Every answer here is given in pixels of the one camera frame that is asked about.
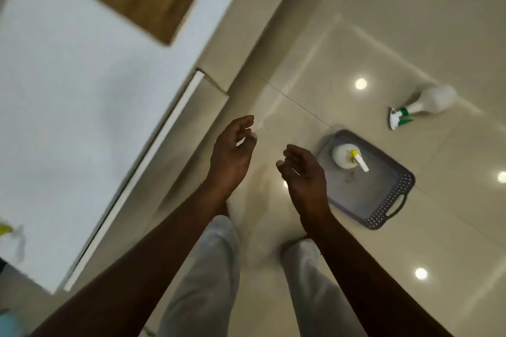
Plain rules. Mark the person's left hand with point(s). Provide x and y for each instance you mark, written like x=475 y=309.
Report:
x=229 y=159

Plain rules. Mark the person's right hand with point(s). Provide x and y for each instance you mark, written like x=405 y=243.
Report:
x=306 y=186

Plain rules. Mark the person's left thumb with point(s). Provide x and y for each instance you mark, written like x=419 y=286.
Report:
x=251 y=144

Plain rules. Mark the person's right thumb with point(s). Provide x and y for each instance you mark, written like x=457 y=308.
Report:
x=282 y=169

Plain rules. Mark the person's left forearm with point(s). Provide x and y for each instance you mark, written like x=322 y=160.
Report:
x=150 y=265

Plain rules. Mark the person's right forearm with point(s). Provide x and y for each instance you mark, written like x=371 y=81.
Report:
x=367 y=281

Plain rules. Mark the white spray bottle yellow nozzle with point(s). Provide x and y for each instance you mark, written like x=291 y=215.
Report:
x=344 y=155

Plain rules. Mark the white trousers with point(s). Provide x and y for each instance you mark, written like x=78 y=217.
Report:
x=205 y=289

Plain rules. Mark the white spray bottle green nozzle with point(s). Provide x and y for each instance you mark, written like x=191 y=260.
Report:
x=433 y=99

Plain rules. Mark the white cabinet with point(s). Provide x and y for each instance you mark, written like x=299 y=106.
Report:
x=79 y=92

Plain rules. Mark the yellow and white object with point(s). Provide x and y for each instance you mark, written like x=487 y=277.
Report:
x=10 y=236

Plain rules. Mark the light blue object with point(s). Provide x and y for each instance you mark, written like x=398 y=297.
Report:
x=8 y=325

